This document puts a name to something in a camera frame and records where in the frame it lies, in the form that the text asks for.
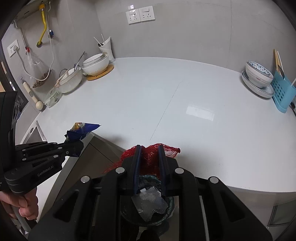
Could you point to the clear bag with food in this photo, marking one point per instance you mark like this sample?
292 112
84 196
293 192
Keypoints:
38 71

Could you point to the black mesh trash bin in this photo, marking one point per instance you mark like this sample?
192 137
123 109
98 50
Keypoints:
148 207

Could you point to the white wall outlet with plug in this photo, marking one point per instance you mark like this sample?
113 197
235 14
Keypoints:
13 47

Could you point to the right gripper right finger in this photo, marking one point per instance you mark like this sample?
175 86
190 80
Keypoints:
167 168

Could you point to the blue snack wrapper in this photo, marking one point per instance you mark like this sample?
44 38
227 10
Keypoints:
80 130

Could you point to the wooden chopsticks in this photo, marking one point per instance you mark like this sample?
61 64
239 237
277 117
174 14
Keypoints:
278 64

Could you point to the light blue utensil basket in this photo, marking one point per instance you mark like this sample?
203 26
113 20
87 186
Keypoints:
284 92

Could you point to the blue patterned bowl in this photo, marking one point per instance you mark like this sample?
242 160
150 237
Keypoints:
258 74

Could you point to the person's left hand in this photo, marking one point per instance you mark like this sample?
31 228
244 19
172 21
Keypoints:
27 205

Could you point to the white wall socket left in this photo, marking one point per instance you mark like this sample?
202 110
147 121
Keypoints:
133 16

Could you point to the blue rimmed plate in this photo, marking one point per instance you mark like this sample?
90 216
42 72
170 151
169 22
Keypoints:
265 92

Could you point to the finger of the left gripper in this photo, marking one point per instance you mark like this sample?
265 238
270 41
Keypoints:
70 148

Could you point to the red mesh net bag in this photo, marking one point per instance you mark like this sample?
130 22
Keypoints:
150 159

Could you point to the white utensil holder cup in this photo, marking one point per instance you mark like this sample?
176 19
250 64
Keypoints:
105 47

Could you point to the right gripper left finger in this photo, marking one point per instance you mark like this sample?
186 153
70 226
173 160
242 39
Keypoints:
131 166

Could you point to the white wall socket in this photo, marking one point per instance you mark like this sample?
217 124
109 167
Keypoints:
146 14
133 16

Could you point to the stacked white bowls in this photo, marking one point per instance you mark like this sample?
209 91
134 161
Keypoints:
95 65

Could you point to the white wall socket right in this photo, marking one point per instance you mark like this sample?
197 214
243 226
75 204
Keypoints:
146 14

